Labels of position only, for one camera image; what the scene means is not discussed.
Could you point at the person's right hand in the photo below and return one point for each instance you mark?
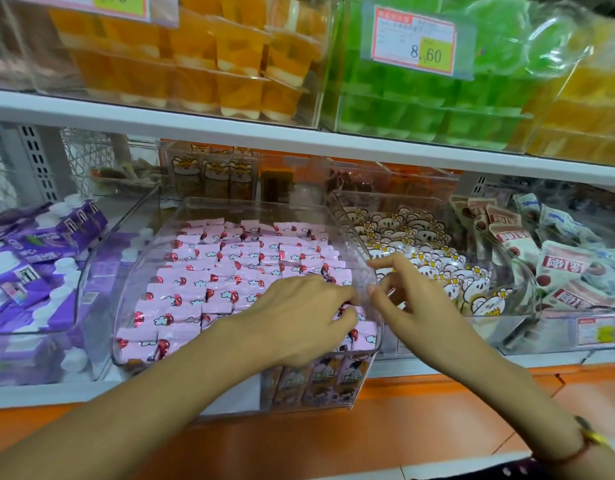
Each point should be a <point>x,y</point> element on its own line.
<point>437,324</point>

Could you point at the person's left hand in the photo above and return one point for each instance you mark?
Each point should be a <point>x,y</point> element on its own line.
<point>292,319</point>

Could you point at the person's right thumb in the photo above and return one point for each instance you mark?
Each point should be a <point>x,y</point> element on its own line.
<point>385,307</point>

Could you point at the person's left fingers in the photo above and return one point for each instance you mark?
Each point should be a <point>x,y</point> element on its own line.
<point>345,299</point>

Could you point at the person's left forearm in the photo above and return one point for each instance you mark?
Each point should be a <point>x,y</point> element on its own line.
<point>127,414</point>

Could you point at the person's right forearm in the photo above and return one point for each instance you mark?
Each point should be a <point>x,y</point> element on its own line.
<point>527,409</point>

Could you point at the pile of flower cat snacks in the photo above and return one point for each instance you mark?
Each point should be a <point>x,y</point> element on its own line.
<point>437,264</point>

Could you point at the brown cartoon snack packet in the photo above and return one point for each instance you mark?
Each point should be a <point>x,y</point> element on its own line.
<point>356,377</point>
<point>293,384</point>
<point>327,382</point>

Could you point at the clear bin of flower snacks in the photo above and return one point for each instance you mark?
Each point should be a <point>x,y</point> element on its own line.
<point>347,204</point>

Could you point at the clear bin of dark snacks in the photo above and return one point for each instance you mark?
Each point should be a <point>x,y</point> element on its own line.
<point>387,179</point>

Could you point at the pile of pink candy packets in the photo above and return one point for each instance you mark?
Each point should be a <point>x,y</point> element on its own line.
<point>212,279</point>

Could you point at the orange shelf ledge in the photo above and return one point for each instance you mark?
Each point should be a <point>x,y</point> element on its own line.
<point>337,439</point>

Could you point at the clear bin of plum packets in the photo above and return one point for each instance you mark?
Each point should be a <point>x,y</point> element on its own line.
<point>537,334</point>

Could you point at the tiger print snack packet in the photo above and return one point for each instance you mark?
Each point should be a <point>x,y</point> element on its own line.
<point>186,174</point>
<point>216,178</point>
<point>241,179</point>

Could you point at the pile of red label packets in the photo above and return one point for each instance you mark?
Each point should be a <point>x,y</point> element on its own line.
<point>562,269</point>

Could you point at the pile of pale blue packets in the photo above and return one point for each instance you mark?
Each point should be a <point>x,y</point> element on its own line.
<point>562,222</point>

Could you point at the stack of green jelly cups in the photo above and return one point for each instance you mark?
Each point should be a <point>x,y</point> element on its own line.
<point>412,109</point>

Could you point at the clear bin of green jellies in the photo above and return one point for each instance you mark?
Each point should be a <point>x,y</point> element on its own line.
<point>332,94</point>

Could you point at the dark dotted garment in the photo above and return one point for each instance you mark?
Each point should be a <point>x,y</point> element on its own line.
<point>512,469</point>

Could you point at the clear bin of pink candies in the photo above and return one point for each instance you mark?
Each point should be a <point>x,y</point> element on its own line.
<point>137,274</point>

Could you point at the red yellow price sticker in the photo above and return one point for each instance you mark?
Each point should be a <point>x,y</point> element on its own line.
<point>596,330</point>

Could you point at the white shelf board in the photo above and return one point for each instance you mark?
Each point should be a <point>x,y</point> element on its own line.
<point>187,127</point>

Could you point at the clear bin of orange jellies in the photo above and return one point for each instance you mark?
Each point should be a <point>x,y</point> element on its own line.
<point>317,59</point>

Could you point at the gold wrist watch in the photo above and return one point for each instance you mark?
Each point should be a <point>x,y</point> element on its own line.
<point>590,435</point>

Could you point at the clear bin of purple pouches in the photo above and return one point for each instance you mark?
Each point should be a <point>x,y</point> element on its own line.
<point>112,219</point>

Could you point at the red bordered price tag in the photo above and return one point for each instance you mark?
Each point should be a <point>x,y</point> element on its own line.
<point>87,3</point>
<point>412,39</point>

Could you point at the stack of yellow jelly cups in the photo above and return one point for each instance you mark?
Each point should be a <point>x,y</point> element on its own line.
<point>587,119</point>

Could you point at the stack of orange jelly cups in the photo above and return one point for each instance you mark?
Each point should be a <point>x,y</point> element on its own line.
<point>187,59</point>

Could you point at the pile of purple drink pouches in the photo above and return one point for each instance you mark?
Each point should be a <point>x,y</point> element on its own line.
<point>32,264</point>

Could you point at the grey slotted shelf upright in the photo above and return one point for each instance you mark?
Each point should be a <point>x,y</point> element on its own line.
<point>35,159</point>

